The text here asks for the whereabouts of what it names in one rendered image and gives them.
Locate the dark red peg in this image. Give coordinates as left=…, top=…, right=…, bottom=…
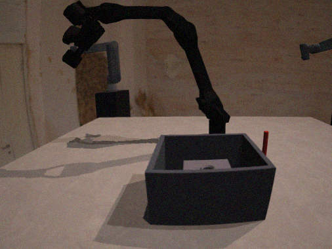
left=262, top=131, right=269, bottom=155

